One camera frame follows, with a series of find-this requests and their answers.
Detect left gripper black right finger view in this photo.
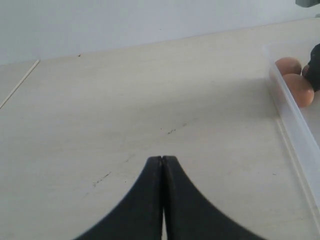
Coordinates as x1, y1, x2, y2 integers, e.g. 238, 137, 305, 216
162, 156, 262, 240

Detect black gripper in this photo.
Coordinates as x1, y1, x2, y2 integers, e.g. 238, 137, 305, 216
306, 44, 320, 92

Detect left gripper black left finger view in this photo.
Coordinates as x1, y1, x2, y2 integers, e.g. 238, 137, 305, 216
77, 156, 163, 240

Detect brown egg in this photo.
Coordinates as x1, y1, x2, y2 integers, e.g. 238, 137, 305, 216
275, 57, 302, 76
301, 64, 309, 77
283, 73, 315, 108

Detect clear plastic bin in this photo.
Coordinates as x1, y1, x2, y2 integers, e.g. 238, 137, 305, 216
263, 38, 320, 210

